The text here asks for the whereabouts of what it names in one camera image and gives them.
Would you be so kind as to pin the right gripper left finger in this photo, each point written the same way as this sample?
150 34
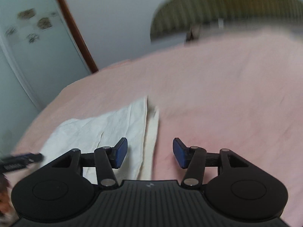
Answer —
67 186

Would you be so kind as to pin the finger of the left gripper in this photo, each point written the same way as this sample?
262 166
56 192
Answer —
18 162

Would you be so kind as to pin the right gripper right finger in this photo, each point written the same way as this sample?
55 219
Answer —
230 184

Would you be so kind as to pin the cream white pants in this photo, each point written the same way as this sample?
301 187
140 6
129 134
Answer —
138 122

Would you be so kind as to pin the pink floral bed blanket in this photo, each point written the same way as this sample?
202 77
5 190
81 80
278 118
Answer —
241 91

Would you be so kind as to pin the frosted glass wardrobe door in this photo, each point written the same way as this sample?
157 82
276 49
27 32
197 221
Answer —
38 60

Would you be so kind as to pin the olive green padded headboard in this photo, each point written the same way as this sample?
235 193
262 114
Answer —
176 16

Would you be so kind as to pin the brown wooden door frame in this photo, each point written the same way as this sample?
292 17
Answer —
76 35

